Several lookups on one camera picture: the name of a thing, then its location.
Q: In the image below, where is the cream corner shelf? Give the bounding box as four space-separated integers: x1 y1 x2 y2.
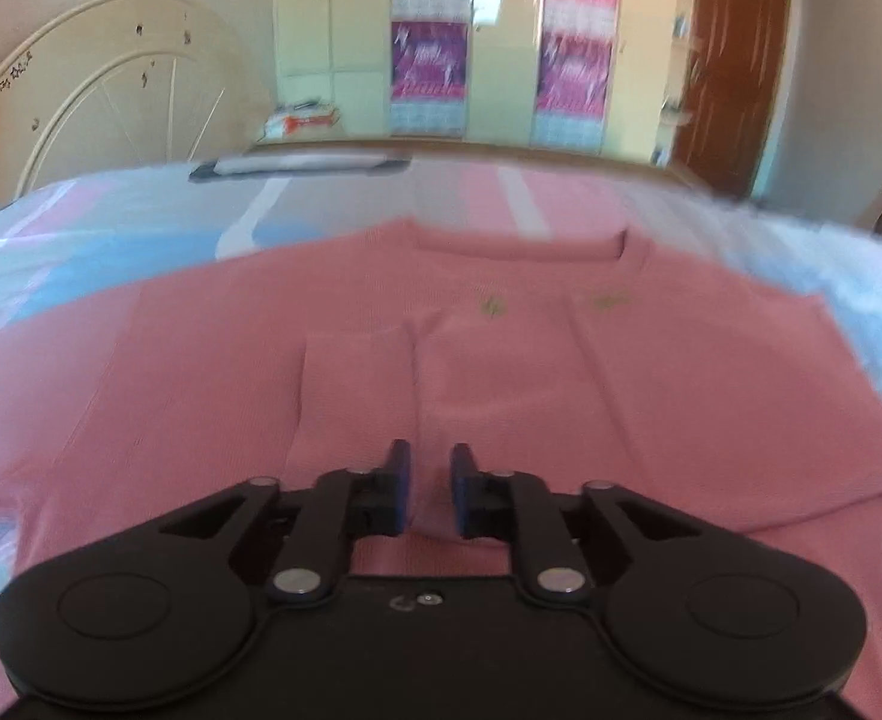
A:
655 0 704 166

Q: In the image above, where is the patterned bed sheet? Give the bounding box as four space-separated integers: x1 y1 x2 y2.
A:
0 154 882 720

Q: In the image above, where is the cream wardrobe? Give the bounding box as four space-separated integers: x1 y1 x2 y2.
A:
272 0 701 160

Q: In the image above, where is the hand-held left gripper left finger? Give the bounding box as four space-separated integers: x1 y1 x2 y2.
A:
157 439 413 608

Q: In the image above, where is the brown wooden door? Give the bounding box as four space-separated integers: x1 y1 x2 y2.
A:
670 0 796 197

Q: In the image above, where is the cream curved headboard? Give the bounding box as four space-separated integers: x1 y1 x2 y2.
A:
0 0 274 200

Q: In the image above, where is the white orange box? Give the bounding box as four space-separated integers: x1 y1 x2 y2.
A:
257 100 341 142

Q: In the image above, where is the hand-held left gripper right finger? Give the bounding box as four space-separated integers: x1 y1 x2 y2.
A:
448 444 702 608

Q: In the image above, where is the wooden bed frame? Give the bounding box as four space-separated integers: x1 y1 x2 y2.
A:
238 136 746 197

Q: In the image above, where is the pink sweater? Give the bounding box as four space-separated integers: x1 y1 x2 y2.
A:
0 219 882 720

